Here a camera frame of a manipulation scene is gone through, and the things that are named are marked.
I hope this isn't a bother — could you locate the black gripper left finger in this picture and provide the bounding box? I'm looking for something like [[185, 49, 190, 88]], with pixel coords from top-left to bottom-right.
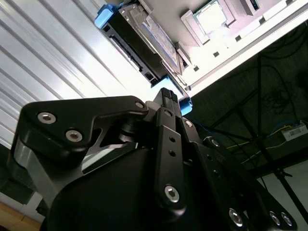
[[13, 88, 188, 215]]

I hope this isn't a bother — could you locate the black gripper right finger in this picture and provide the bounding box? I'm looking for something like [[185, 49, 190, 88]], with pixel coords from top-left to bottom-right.
[[171, 92, 299, 231]]

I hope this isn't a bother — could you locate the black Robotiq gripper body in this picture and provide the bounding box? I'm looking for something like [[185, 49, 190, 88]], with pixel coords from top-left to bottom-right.
[[40, 105, 231, 231]]

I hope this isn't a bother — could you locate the hard disk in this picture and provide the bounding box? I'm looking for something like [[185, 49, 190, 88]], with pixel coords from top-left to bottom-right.
[[94, 0, 193, 116]]

